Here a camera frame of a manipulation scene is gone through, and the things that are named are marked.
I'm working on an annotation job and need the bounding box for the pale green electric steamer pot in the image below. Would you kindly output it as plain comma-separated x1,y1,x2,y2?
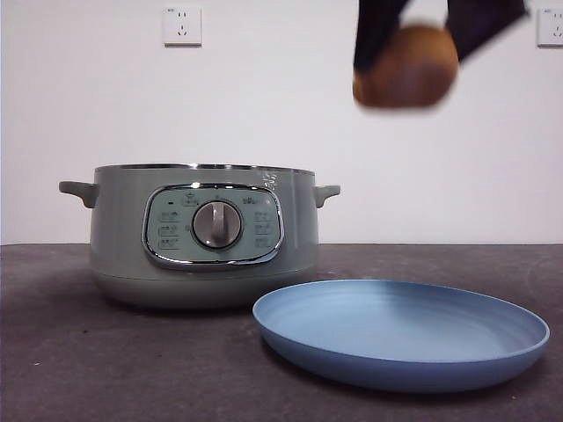
58,162,342,311

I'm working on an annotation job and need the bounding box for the white wall socket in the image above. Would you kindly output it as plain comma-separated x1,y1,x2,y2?
164,6,204,47
537,7,563,48

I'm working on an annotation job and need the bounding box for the blue round plate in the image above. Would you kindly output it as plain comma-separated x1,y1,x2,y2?
252,279,552,394

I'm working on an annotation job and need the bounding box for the brown potato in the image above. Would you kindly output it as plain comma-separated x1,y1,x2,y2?
351,24,461,109

